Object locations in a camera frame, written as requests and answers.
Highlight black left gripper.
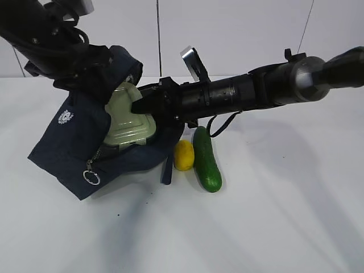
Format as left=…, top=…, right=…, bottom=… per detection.
left=53, top=45, right=113, bottom=100

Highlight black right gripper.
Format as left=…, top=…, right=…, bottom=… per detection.
left=131, top=77, right=198, bottom=128

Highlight glass container green lid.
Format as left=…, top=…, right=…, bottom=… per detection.
left=104, top=82, right=156, bottom=150

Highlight yellow lemon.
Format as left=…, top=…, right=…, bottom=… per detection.
left=173, top=140, right=195, bottom=171

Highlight dark blue lunch bag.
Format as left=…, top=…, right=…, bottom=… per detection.
left=28, top=45, right=184, bottom=200

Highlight green cucumber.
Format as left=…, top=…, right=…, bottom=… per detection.
left=192, top=126, right=222, bottom=193

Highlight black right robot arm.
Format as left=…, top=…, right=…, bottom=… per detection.
left=131, top=46, right=363, bottom=128

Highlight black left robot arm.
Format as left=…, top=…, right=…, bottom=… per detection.
left=1, top=0, right=113, bottom=104

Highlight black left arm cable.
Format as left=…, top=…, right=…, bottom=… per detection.
left=5, top=16, right=90, bottom=56

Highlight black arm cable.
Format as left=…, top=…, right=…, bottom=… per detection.
left=5, top=16, right=90, bottom=56
left=206, top=110, right=242, bottom=139

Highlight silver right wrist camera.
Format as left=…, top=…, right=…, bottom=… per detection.
left=180, top=46, right=210, bottom=82

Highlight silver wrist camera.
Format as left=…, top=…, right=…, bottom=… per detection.
left=180, top=46, right=210, bottom=82
left=43, top=0, right=94, bottom=20

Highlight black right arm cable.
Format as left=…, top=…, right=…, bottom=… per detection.
left=206, top=110, right=242, bottom=139

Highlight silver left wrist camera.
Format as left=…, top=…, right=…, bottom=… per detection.
left=43, top=0, right=94, bottom=20

